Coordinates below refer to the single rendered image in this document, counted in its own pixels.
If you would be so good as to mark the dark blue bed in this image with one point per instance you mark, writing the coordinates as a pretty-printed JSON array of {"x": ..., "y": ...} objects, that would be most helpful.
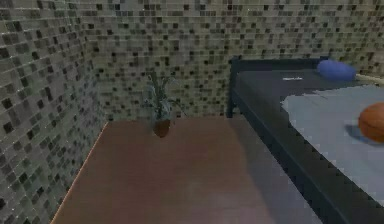
[{"x": 266, "y": 100}]

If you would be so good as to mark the blue pillow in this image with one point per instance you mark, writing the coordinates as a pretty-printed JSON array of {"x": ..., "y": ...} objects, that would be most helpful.
[{"x": 336, "y": 70}]

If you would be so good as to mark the orange basketball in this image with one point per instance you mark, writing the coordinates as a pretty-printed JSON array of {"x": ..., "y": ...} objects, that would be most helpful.
[{"x": 373, "y": 122}]

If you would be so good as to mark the green houseplant in brown pot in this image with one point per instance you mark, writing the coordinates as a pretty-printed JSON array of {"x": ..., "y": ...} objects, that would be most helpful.
[{"x": 162, "y": 103}]

